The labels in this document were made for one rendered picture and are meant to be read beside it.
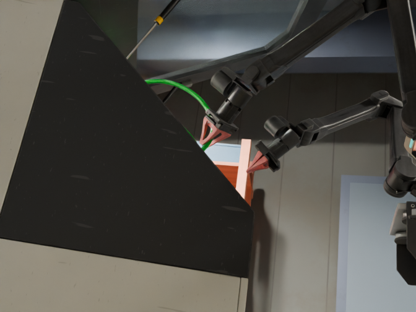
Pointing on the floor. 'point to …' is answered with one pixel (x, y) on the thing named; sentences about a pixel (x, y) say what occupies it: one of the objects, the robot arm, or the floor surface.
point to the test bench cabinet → (108, 283)
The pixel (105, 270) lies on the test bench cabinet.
